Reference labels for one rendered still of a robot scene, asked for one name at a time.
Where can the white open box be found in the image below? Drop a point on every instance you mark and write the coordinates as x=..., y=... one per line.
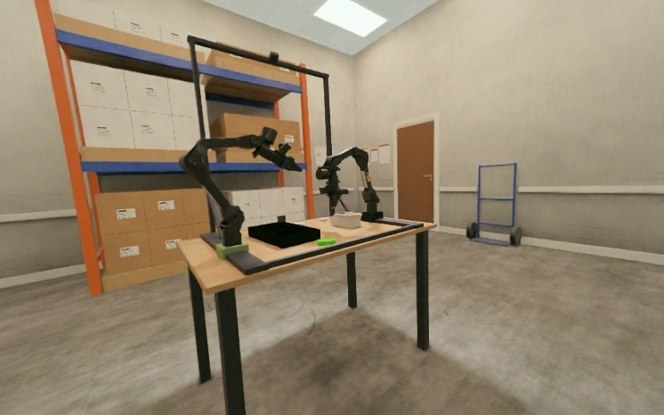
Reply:
x=347, y=220

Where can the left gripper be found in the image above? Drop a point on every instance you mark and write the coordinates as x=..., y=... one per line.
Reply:
x=335, y=195

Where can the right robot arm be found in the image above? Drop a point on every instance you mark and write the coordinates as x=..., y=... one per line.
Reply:
x=193, y=165

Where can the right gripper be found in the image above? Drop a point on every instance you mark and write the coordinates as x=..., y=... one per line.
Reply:
x=289, y=162

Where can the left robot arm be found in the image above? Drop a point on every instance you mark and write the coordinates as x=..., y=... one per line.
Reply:
x=369, y=194

